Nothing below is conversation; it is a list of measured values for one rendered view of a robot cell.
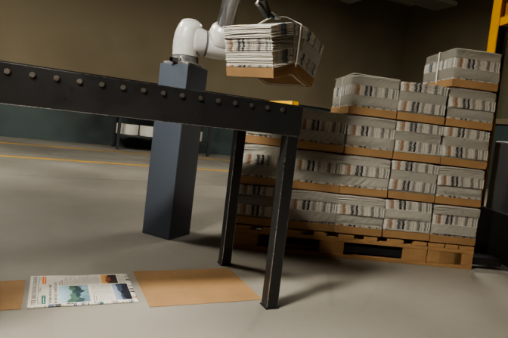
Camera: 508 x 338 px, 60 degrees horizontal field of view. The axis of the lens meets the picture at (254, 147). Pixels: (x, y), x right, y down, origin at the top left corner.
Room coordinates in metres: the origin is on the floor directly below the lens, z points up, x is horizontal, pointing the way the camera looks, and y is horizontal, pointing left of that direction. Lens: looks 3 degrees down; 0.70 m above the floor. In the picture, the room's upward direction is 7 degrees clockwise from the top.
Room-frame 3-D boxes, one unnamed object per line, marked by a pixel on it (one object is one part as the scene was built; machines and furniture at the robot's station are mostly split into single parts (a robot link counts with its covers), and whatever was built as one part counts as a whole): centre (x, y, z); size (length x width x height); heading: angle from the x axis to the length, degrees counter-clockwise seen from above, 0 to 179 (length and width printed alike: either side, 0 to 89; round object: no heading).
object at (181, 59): (2.57, 0.47, 1.03); 0.22 x 0.18 x 0.06; 153
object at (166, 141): (2.59, 0.46, 0.50); 0.20 x 0.20 x 1.00; 63
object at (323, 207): (2.69, -0.50, 0.42); 1.17 x 0.39 x 0.83; 96
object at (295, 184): (2.69, -0.50, 0.40); 1.16 x 0.38 x 0.51; 96
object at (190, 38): (2.59, 0.45, 1.17); 0.18 x 0.16 x 0.22; 109
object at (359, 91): (2.70, -0.63, 0.95); 0.38 x 0.29 x 0.23; 6
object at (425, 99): (2.73, -0.92, 0.95); 0.38 x 0.29 x 0.23; 4
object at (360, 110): (2.70, -0.63, 0.86); 0.38 x 0.29 x 0.04; 6
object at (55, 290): (1.65, 0.59, 0.00); 0.37 x 0.28 x 0.01; 115
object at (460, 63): (2.76, -1.22, 0.65); 0.39 x 0.30 x 1.29; 6
